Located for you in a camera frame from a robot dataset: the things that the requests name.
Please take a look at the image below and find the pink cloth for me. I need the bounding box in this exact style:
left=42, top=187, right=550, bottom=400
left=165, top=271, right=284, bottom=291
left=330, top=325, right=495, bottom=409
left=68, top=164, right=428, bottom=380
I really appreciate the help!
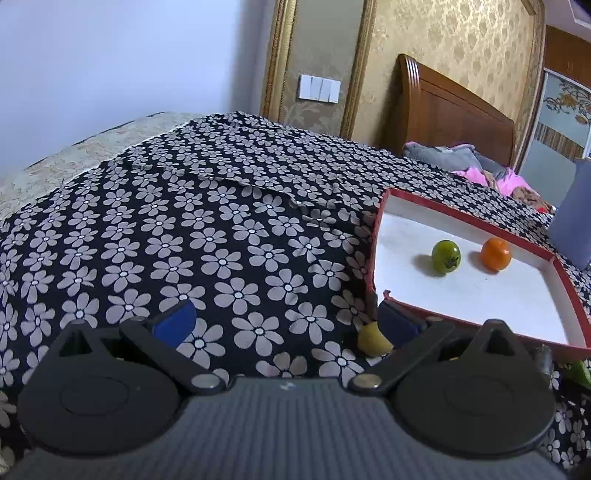
left=452, top=166, right=536, bottom=195

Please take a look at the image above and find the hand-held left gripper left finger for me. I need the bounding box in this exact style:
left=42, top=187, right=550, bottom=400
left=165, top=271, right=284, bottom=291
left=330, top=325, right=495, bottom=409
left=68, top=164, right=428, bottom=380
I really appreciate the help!
left=46, top=300, right=228, bottom=396

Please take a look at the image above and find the white light switch panel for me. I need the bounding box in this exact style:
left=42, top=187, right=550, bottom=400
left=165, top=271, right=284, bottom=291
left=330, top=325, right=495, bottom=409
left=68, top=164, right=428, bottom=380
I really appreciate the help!
left=298, top=74, right=341, bottom=103

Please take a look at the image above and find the grey cloth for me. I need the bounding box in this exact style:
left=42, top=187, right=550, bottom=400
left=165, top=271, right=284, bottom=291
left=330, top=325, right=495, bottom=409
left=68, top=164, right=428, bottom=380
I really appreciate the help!
left=402, top=142, right=509, bottom=181

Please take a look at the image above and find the green tomato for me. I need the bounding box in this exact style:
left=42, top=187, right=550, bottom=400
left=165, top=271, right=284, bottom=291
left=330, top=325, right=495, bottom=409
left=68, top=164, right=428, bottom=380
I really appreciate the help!
left=431, top=239, right=462, bottom=276

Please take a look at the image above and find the beige patterned bed sheet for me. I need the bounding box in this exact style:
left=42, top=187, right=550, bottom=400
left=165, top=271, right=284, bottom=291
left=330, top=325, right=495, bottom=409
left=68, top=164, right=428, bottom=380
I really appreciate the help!
left=0, top=112, right=204, bottom=217

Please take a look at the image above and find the green cucumber piece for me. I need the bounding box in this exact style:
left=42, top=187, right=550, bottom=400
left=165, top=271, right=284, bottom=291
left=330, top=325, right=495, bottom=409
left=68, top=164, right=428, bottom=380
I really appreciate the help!
left=564, top=361, right=591, bottom=389

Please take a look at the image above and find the black floral blanket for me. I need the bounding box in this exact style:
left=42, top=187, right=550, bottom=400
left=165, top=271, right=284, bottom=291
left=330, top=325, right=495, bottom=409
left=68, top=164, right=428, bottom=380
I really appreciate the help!
left=0, top=112, right=591, bottom=467

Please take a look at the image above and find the wooden headboard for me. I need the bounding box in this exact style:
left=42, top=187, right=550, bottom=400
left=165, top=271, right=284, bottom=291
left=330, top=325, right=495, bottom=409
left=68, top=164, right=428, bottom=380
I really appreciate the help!
left=390, top=54, right=516, bottom=169

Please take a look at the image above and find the brown patterned cloth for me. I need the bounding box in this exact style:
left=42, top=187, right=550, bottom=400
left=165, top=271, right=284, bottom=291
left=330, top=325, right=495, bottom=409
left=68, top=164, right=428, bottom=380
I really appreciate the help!
left=512, top=186, right=557, bottom=214

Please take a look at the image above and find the red cardboard box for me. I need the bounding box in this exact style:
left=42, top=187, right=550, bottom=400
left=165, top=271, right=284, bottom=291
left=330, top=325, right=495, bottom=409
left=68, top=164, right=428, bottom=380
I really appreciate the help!
left=367, top=187, right=591, bottom=363

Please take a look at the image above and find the floral wardrobe door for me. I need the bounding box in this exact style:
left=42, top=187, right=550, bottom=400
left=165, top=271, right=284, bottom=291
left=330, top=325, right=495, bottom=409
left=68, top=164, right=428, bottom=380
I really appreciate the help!
left=530, top=25, right=591, bottom=163

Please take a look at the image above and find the yellow-brown round fruit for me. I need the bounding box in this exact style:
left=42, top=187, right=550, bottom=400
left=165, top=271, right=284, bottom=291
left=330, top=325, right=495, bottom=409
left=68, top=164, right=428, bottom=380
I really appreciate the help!
left=358, top=322, right=395, bottom=356

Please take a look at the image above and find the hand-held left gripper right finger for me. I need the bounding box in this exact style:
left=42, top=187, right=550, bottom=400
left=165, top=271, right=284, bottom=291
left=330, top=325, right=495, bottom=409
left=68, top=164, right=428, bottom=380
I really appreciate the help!
left=347, top=301, right=536, bottom=396

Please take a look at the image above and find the orange mandarin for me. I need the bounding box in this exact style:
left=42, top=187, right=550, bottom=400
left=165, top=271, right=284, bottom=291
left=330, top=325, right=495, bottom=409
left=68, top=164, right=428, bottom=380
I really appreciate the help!
left=480, top=237, right=512, bottom=272

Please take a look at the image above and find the blue-grey plastic chair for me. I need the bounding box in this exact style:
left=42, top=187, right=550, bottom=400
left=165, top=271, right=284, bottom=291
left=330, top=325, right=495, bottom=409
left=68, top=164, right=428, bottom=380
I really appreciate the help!
left=549, top=157, right=591, bottom=271

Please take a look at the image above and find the gold wall frame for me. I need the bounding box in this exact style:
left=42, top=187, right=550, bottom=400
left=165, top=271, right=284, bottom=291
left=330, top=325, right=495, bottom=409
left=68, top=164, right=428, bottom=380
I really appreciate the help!
left=261, top=0, right=379, bottom=139

